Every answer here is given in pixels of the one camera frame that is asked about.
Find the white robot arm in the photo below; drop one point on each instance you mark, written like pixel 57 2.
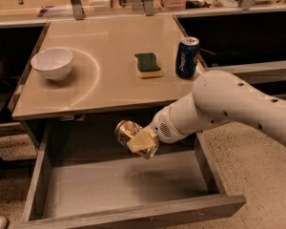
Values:
pixel 217 97

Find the grey wooden open drawer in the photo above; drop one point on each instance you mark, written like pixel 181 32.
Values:
pixel 84 178

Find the white ceramic bowl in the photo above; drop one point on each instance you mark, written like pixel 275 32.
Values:
pixel 54 64

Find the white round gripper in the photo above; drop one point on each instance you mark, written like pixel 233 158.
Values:
pixel 161 126

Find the green and yellow sponge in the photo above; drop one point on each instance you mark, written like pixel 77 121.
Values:
pixel 146 65

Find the blue pepsi can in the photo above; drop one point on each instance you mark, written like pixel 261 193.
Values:
pixel 187 56

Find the beige top counter cabinet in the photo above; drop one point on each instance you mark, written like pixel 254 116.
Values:
pixel 103 77

